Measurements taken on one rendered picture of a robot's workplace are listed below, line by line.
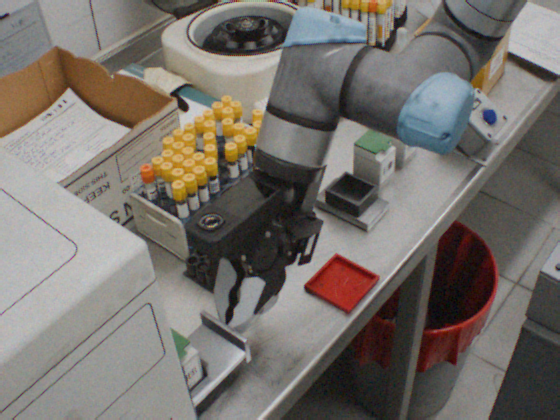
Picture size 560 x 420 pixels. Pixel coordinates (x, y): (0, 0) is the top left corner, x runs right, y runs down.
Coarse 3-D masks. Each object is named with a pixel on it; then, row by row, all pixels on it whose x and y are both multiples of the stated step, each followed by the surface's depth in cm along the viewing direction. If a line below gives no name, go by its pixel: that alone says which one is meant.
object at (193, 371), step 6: (186, 348) 67; (192, 348) 68; (186, 354) 67; (192, 354) 67; (180, 360) 67; (186, 360) 67; (192, 360) 68; (198, 360) 69; (186, 366) 67; (192, 366) 68; (198, 366) 69; (186, 372) 68; (192, 372) 69; (198, 372) 70; (192, 378) 69; (198, 378) 70; (192, 384) 70
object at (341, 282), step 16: (336, 256) 88; (320, 272) 86; (336, 272) 87; (352, 272) 87; (368, 272) 86; (304, 288) 85; (320, 288) 85; (336, 288) 85; (352, 288) 85; (368, 288) 84; (336, 304) 83; (352, 304) 82
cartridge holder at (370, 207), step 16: (352, 176) 95; (320, 192) 96; (336, 192) 96; (352, 192) 96; (368, 192) 93; (336, 208) 94; (352, 208) 92; (368, 208) 93; (384, 208) 94; (368, 224) 91
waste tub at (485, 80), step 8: (424, 24) 113; (512, 24) 113; (416, 32) 111; (504, 40) 112; (496, 48) 109; (504, 48) 114; (496, 56) 111; (504, 56) 116; (488, 64) 108; (496, 64) 113; (504, 64) 118; (480, 72) 108; (488, 72) 110; (496, 72) 115; (472, 80) 110; (480, 80) 109; (488, 80) 112; (496, 80) 116; (480, 88) 110; (488, 88) 113
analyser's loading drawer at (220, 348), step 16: (208, 320) 76; (192, 336) 76; (208, 336) 76; (224, 336) 75; (240, 336) 73; (208, 352) 74; (224, 352) 74; (240, 352) 74; (208, 368) 70; (224, 368) 73; (208, 384) 71
